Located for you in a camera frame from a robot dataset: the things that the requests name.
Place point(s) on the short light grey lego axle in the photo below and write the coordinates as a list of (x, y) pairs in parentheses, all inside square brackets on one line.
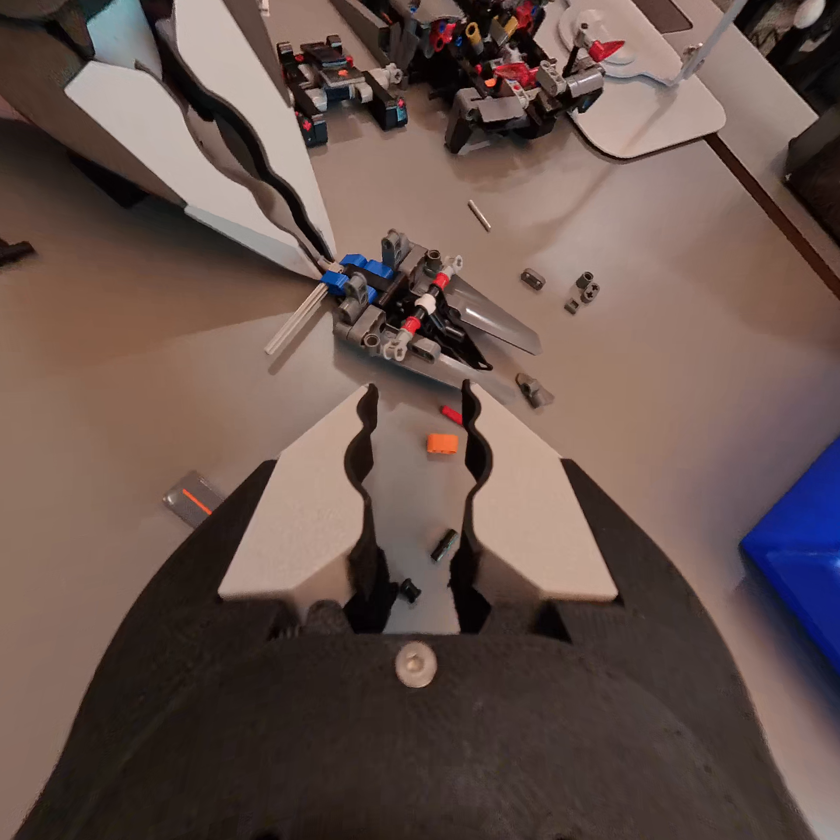
[(480, 215)]

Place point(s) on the blue plastic bin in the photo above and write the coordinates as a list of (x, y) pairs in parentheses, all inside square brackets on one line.
[(800, 558)]

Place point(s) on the dark grey lego beam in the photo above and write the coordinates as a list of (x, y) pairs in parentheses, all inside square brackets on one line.
[(533, 278)]

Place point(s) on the black lego pin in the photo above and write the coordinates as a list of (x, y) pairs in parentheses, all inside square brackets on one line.
[(409, 590), (444, 545)]

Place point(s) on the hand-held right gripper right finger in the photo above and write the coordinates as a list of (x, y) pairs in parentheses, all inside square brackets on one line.
[(544, 525)]

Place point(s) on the light grey lego axle connector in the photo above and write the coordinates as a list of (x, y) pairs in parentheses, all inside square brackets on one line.
[(328, 266)]

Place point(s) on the red lego pin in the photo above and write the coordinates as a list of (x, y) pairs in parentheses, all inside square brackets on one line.
[(451, 413)]

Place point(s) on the dark grey curved lego connector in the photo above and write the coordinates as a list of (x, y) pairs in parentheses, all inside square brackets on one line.
[(533, 390)]

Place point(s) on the black lego T connector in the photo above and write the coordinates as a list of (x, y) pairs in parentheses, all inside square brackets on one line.
[(16, 253)]

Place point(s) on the orange lego curved brick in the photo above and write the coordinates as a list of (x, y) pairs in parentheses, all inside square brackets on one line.
[(442, 443)]

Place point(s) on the long light grey lego axle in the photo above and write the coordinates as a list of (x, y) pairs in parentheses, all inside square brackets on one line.
[(292, 325)]

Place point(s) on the small black lego frame assembly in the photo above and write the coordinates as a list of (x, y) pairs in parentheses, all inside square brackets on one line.
[(341, 85)]

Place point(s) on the clear plastic disc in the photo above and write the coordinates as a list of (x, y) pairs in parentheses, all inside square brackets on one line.
[(617, 33)]

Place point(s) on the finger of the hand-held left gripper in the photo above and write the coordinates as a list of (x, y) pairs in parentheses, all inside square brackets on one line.
[(164, 151), (262, 79)]

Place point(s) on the grey winged lego assembly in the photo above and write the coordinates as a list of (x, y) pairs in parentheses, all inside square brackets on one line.
[(433, 315)]

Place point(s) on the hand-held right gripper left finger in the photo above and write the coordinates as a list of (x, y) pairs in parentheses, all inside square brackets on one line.
[(289, 525)]

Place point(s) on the large lego vehicle build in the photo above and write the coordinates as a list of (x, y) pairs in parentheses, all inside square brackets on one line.
[(499, 85)]

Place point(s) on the dark grey double lego connector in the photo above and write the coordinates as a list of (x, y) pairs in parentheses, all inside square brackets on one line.
[(588, 287)]

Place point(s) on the metal bracket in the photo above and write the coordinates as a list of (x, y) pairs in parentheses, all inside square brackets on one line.
[(693, 57)]

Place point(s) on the white rounded base plate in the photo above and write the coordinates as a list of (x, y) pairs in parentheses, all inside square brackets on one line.
[(663, 118)]

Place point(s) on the dark grey orange-striped lego tile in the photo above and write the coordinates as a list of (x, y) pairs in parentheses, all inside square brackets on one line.
[(193, 499)]

